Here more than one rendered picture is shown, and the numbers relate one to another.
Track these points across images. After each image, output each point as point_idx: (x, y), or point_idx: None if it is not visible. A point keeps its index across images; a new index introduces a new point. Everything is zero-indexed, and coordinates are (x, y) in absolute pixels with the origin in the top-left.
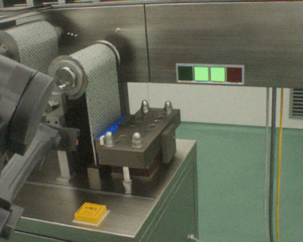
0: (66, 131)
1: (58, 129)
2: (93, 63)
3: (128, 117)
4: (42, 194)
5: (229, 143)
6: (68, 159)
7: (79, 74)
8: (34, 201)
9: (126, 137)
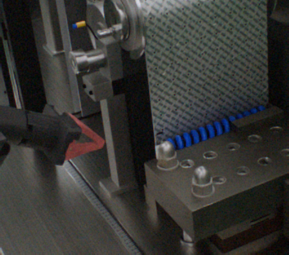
0: (57, 126)
1: (26, 122)
2: None
3: (263, 115)
4: (55, 201)
5: None
6: (120, 157)
7: (131, 17)
8: (33, 210)
9: (210, 161)
